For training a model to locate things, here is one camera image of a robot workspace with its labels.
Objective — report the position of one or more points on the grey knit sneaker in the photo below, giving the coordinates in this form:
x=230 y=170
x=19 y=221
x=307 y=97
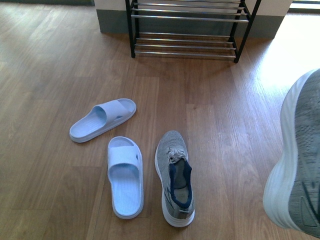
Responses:
x=291 y=196
x=174 y=171

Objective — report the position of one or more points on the light blue slide slipper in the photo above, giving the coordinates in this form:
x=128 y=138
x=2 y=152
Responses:
x=102 y=118

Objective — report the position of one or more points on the black metal shoe rack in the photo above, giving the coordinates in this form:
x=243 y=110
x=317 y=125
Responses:
x=205 y=29

